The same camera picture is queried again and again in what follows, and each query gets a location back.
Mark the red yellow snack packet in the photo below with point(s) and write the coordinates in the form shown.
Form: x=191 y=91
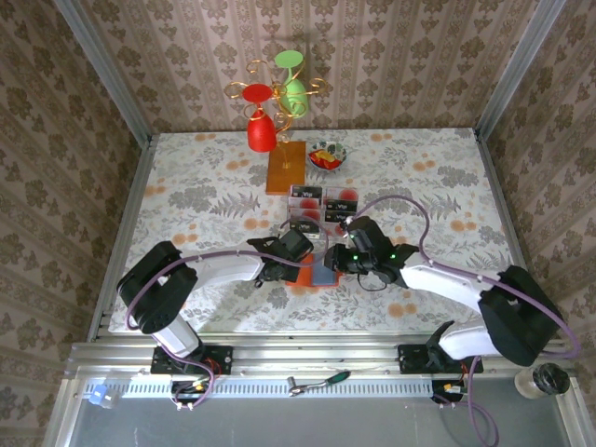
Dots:
x=323 y=161

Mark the aluminium mounting rail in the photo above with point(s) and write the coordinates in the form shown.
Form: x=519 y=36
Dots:
x=326 y=356

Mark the aluminium side rail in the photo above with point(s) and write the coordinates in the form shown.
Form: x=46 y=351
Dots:
x=504 y=209
x=130 y=209

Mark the clear acrylic card stand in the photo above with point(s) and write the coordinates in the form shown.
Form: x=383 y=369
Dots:
x=323 y=207

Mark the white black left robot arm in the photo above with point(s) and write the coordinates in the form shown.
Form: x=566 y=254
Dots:
x=223 y=274

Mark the green wine glass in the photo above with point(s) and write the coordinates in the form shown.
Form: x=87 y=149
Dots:
x=294 y=90

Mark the aluminium frame post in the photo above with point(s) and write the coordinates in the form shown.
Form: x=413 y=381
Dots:
x=105 y=70
x=518 y=70

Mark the orange card holder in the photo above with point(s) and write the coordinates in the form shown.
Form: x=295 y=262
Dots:
x=302 y=277

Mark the black power connector board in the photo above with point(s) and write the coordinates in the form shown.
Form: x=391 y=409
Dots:
x=186 y=391
x=447 y=391

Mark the clear jar black lid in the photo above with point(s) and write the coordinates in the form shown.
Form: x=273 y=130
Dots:
x=549 y=379

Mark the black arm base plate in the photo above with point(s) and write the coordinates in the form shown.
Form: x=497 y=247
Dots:
x=412 y=361
x=223 y=358

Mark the floral tablecloth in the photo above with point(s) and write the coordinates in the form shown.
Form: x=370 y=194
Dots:
x=209 y=163

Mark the red wine glass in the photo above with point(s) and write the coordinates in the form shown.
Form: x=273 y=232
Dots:
x=261 y=135

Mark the blue white plastic connector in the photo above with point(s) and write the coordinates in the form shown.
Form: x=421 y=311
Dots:
x=98 y=396

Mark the black VIP credit card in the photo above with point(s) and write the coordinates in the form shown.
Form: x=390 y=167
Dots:
x=341 y=206
x=306 y=191
x=337 y=217
x=305 y=227

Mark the grey metal tray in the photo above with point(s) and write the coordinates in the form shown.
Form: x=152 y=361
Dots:
x=326 y=423

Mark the small patterned bowl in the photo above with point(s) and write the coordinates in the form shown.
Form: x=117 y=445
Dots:
x=343 y=151

